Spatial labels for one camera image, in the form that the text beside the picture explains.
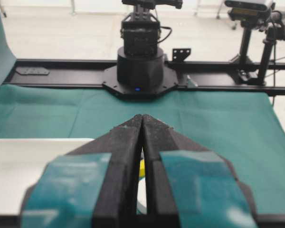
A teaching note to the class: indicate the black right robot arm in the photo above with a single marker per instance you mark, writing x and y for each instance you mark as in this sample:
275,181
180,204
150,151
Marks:
140,54

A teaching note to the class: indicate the yellow tape roll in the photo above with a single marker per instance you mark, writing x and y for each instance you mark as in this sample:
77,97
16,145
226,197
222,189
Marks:
142,169

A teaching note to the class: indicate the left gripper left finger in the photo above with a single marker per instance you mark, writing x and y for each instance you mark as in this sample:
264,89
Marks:
93,186

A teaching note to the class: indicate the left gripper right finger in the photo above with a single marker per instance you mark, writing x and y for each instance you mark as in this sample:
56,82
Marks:
189,185

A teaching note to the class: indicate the green table cloth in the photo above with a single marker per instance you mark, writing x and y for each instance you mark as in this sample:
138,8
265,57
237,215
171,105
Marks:
242,127

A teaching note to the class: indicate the black aluminium frame rail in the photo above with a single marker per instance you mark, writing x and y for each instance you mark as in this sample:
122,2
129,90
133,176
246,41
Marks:
192,76

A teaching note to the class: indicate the white plastic tray case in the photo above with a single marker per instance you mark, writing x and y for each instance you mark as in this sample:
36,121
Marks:
22,162

